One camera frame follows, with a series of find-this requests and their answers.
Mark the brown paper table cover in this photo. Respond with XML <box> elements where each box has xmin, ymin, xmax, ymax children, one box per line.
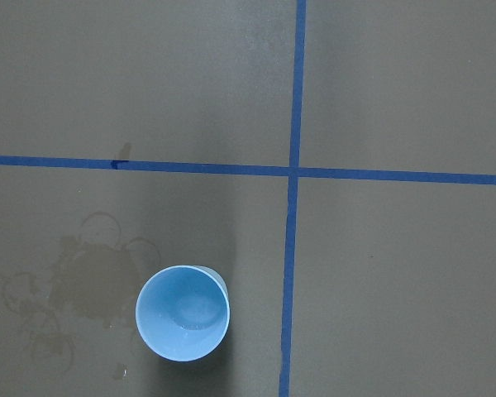
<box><xmin>0</xmin><ymin>1</ymin><xmax>496</xmax><ymax>396</ymax></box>

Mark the light blue plastic cup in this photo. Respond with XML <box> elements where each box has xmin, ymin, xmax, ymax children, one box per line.
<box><xmin>135</xmin><ymin>265</ymin><xmax>231</xmax><ymax>362</ymax></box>

